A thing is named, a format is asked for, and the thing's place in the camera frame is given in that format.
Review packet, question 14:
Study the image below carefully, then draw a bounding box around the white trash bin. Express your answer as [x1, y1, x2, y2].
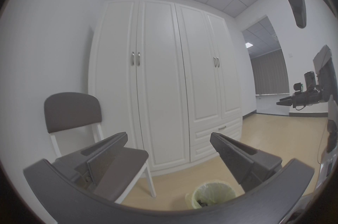
[192, 180, 236, 209]

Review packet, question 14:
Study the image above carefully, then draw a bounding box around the white wardrobe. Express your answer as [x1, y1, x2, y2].
[88, 0, 244, 174]

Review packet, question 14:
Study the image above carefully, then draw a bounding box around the white chair with grey seat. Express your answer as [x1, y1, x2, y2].
[43, 92, 157, 205]

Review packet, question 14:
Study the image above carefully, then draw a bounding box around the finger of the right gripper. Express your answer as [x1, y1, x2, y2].
[276, 96, 294, 107]

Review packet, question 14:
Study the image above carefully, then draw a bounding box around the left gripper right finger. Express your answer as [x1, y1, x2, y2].
[210, 132, 283, 194]

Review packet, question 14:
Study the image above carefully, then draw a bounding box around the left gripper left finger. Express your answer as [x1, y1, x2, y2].
[54, 132, 129, 193]

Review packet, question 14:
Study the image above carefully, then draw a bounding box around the yellow plastic bag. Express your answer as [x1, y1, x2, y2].
[185, 179, 237, 210]

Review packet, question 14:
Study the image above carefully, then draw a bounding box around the grey curtain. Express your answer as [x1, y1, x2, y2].
[249, 48, 290, 96]

